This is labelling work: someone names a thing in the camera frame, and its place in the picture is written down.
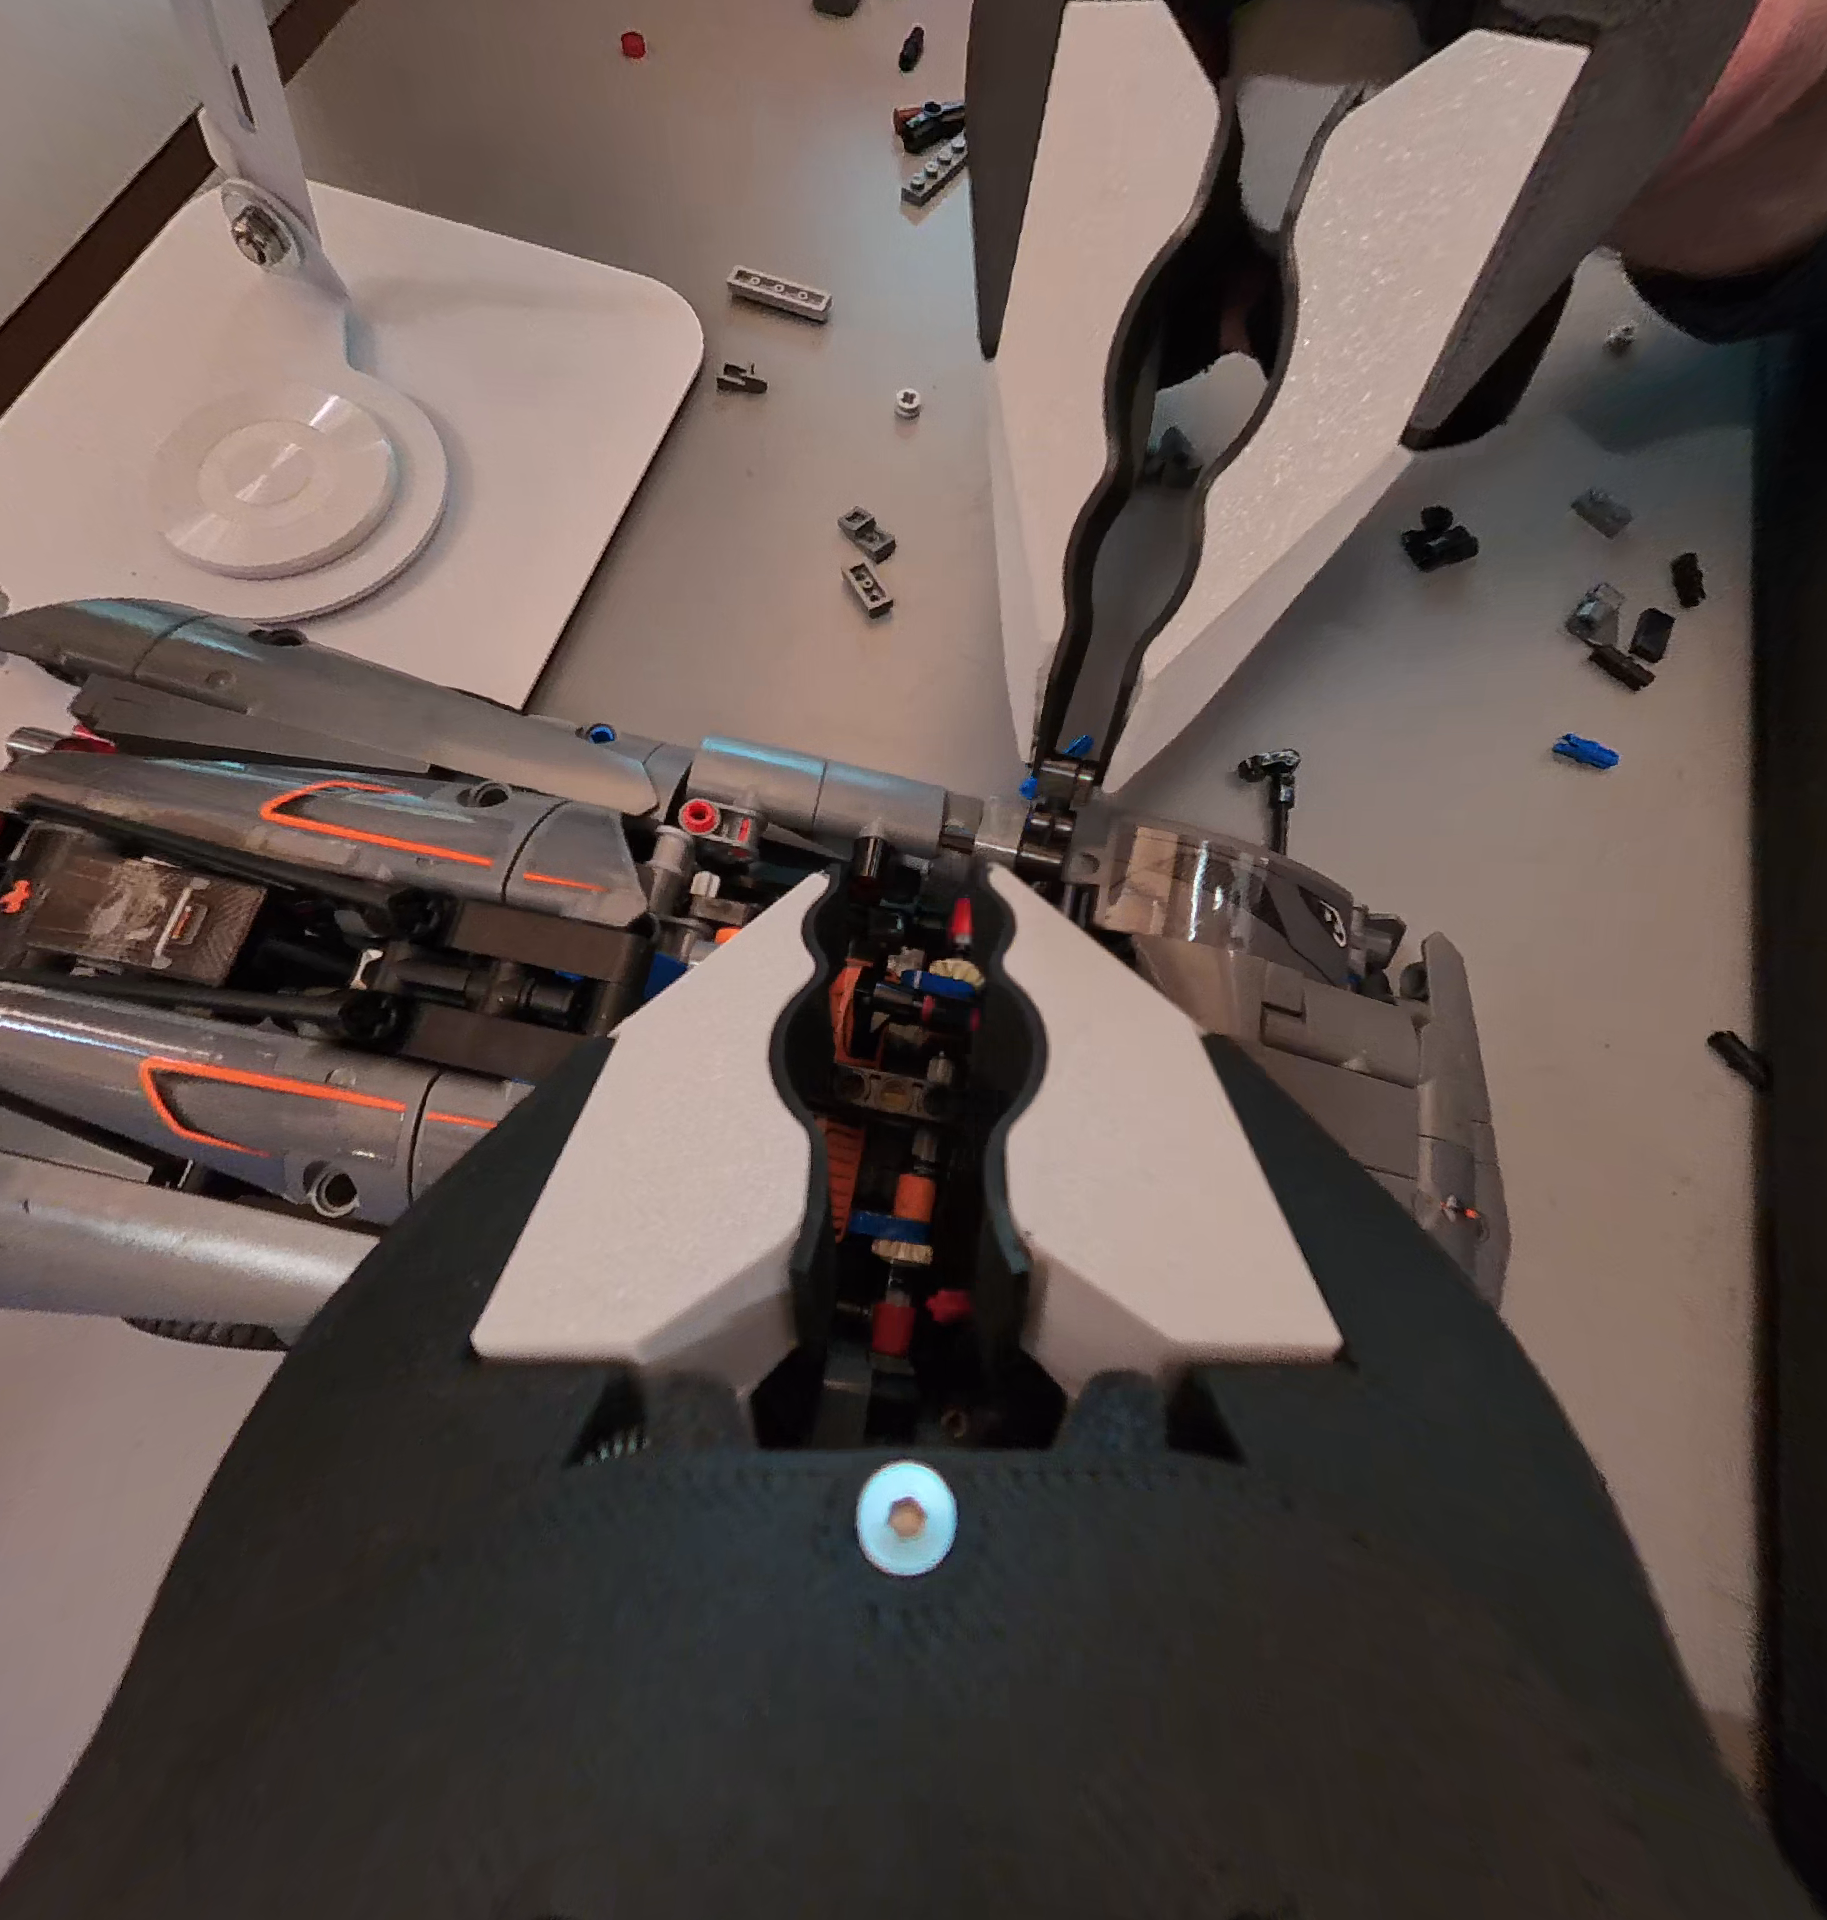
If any person's right forearm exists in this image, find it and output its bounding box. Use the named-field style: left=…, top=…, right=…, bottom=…
left=1609, top=0, right=1827, bottom=285

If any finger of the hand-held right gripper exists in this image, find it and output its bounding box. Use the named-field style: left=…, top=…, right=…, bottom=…
left=1081, top=27, right=1592, bottom=797
left=984, top=0, right=1234, bottom=777

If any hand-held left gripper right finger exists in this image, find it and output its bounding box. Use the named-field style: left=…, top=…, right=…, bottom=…
left=981, top=870, right=1346, bottom=1427

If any black lego axle with connector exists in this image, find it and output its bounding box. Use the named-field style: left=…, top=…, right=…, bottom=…
left=1235, top=742, right=1302, bottom=854

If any white metal stand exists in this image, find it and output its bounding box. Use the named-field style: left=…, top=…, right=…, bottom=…
left=0, top=0, right=705, bottom=711

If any black lego connector piece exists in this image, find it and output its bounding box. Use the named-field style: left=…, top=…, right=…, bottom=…
left=1021, top=733, right=1098, bottom=881

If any grey lego sports car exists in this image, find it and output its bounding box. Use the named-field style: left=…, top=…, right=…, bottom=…
left=0, top=600, right=1514, bottom=1355

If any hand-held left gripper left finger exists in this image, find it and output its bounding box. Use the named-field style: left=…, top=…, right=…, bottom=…
left=468, top=873, right=842, bottom=1418

